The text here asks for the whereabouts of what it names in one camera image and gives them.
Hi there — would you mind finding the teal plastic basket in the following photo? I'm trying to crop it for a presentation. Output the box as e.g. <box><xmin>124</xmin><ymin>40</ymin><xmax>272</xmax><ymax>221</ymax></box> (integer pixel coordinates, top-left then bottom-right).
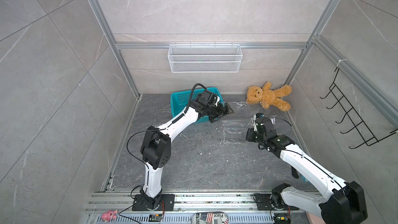
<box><xmin>170</xmin><ymin>87</ymin><xmax>224</xmax><ymax>123</ymax></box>

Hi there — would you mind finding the clear clamshell container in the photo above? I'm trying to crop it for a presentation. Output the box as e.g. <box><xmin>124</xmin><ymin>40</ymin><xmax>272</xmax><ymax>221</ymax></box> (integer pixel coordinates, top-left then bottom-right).
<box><xmin>221</xmin><ymin>120</ymin><xmax>250</xmax><ymax>144</ymax></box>
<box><xmin>263</xmin><ymin>116</ymin><xmax>276</xmax><ymax>126</ymax></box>

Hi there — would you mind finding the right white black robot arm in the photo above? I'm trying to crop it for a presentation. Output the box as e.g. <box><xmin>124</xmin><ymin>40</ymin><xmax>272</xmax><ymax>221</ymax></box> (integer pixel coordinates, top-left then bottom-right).
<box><xmin>246</xmin><ymin>113</ymin><xmax>368</xmax><ymax>224</ymax></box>

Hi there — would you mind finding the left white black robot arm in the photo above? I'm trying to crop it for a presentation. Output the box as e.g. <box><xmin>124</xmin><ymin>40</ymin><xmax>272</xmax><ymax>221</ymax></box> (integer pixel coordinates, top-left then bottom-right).
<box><xmin>140</xmin><ymin>84</ymin><xmax>234</xmax><ymax>210</ymax></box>

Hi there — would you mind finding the brown teddy bear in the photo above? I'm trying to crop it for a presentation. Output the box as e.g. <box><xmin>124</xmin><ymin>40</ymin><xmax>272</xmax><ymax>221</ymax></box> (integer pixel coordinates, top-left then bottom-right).
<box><xmin>246</xmin><ymin>82</ymin><xmax>292</xmax><ymax>112</ymax></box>

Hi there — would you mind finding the black comb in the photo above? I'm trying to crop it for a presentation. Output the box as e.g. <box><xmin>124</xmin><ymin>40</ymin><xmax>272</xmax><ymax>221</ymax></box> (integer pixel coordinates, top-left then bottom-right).
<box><xmin>291</xmin><ymin>167</ymin><xmax>299</xmax><ymax>179</ymax></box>

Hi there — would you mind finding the flag pattern object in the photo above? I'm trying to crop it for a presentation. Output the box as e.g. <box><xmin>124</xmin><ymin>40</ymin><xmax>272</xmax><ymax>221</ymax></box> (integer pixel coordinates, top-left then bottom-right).
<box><xmin>191</xmin><ymin>212</ymin><xmax>229</xmax><ymax>224</ymax></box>

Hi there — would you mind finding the pink plush toy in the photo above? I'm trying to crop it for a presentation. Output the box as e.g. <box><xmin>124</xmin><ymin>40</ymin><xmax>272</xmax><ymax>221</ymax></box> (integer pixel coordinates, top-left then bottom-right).
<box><xmin>101</xmin><ymin>210</ymin><xmax>118</xmax><ymax>223</ymax></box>

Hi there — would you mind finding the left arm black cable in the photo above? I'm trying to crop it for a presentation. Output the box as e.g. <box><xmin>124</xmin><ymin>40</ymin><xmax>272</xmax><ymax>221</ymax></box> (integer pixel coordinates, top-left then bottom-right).
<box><xmin>118</xmin><ymin>83</ymin><xmax>208</xmax><ymax>224</ymax></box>

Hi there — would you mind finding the white wire mesh shelf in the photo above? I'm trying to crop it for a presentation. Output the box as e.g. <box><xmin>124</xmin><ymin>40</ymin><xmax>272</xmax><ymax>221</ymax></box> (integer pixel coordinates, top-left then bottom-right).
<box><xmin>167</xmin><ymin>44</ymin><xmax>243</xmax><ymax>73</ymax></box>

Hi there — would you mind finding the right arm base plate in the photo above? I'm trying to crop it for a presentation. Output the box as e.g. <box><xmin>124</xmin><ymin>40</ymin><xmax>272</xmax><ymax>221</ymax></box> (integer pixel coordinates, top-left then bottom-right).
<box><xmin>253</xmin><ymin>193</ymin><xmax>299</xmax><ymax>211</ymax></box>

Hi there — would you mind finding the black wire hook rack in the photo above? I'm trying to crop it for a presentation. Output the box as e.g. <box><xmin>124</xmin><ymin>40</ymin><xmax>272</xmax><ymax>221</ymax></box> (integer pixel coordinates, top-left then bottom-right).
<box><xmin>319</xmin><ymin>68</ymin><xmax>398</xmax><ymax>150</ymax></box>

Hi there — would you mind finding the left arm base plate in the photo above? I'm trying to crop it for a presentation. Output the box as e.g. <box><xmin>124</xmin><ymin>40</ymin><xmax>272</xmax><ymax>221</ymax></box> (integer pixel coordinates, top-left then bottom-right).
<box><xmin>132</xmin><ymin>194</ymin><xmax>175</xmax><ymax>211</ymax></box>

